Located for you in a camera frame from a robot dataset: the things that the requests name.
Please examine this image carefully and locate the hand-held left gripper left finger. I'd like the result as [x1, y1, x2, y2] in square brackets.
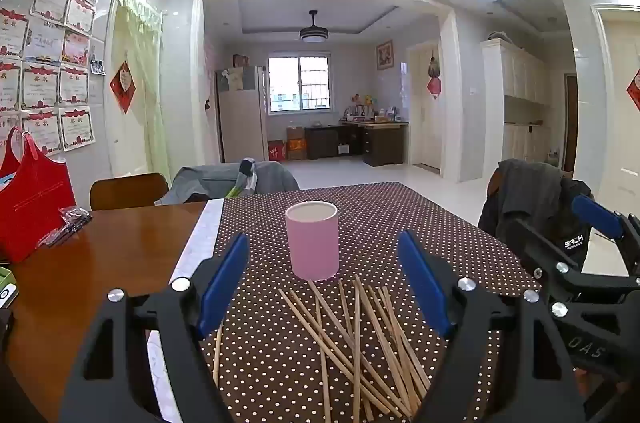
[59, 233, 250, 423]

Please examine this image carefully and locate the pink cylindrical cup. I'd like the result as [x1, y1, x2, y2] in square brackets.
[285, 200, 339, 281]

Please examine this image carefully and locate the pile of wooden chopsticks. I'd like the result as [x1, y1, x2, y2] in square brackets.
[212, 275, 433, 423]

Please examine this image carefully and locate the clear plastic packet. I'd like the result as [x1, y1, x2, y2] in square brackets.
[37, 206, 93, 248]

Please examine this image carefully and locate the group of small desk items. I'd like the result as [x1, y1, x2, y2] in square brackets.
[341, 93, 405, 124]

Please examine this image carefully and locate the white tall cabinet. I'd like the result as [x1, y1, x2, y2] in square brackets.
[481, 38, 553, 184]

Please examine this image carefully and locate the red diamond wall decoration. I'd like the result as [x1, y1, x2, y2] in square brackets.
[110, 61, 136, 115]
[626, 70, 640, 111]

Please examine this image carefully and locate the dark wooden desk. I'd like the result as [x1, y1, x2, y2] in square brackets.
[305, 120, 408, 167]

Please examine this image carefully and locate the black round ceiling lamp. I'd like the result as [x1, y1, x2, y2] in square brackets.
[299, 10, 329, 44]

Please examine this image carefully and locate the brown wooden chair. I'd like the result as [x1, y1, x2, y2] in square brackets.
[90, 173, 170, 211]
[486, 167, 502, 206]

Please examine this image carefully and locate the dark grey jacket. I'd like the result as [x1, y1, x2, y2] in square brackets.
[478, 159, 596, 274]

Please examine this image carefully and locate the small framed picture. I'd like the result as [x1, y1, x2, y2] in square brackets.
[376, 40, 394, 71]

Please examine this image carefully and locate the group of award certificates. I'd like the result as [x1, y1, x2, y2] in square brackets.
[0, 0, 108, 156]

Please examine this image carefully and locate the brown polka dot tablecloth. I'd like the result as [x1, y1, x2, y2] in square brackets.
[145, 182, 543, 423]

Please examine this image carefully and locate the brown door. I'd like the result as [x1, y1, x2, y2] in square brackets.
[564, 73, 578, 169]

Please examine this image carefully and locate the red gift bag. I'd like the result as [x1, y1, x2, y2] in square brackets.
[0, 126, 77, 264]

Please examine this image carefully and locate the pale green curtain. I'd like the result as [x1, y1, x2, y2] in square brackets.
[112, 0, 168, 176]

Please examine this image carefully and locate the window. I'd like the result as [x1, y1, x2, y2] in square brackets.
[267, 52, 333, 115]

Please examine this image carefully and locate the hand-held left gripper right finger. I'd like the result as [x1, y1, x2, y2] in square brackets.
[396, 230, 587, 423]

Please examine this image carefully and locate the white door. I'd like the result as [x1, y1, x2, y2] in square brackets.
[592, 3, 640, 204]
[407, 44, 443, 174]

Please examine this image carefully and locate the beige refrigerator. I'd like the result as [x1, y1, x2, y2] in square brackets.
[216, 66, 269, 163]

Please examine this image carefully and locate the red hanging door ornament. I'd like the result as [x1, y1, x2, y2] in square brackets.
[426, 50, 443, 99]

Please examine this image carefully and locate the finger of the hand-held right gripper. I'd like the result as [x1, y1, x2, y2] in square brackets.
[509, 217, 640, 301]
[572, 194, 640, 254]

